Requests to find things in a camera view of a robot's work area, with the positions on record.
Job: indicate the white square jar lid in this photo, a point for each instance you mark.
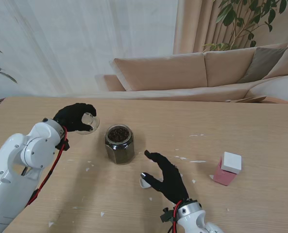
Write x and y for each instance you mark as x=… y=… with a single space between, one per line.
x=232 y=162

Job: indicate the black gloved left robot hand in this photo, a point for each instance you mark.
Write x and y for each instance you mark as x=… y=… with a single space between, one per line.
x=72 y=116

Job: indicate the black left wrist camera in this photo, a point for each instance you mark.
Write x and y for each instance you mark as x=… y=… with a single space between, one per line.
x=64 y=145

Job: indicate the long white paper scrap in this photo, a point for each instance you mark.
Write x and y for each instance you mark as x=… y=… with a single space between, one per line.
x=197 y=161

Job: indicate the glass jar of coffee beans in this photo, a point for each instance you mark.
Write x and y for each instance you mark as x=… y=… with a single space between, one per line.
x=119 y=150

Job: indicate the grey sofa cushion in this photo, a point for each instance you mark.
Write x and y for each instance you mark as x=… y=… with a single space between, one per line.
x=262 y=63

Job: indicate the clear glass jar lid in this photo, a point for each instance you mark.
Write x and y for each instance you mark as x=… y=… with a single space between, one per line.
x=94 y=122

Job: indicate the white plastic spoon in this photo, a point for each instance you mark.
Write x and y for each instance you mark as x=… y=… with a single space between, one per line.
x=143 y=184

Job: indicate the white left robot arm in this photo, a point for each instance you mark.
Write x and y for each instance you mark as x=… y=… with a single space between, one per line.
x=20 y=170

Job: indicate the beige sofa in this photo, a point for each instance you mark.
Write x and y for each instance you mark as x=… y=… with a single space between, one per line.
x=163 y=72

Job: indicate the tall leafy green plant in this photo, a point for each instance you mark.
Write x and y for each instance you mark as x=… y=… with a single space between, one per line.
x=231 y=14

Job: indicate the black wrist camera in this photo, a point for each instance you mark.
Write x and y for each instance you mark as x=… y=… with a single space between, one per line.
x=166 y=215
x=64 y=145

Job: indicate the wooden tray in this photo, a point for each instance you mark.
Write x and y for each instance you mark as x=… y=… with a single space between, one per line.
x=251 y=99

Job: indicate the white blanket on sofa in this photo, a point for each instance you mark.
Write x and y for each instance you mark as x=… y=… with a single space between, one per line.
x=277 y=88

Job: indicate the white sheer curtain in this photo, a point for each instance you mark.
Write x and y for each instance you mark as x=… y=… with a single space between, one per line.
x=73 y=43

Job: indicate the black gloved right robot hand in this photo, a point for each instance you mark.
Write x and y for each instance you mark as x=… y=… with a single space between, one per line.
x=170 y=177

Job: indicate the beige pleated curtain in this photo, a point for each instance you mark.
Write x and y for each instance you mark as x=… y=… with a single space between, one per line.
x=194 y=26

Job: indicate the pink square coffee jar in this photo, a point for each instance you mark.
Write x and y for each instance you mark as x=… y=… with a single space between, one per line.
x=222 y=177

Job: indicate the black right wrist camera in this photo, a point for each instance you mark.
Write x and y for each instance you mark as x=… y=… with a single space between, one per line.
x=166 y=215

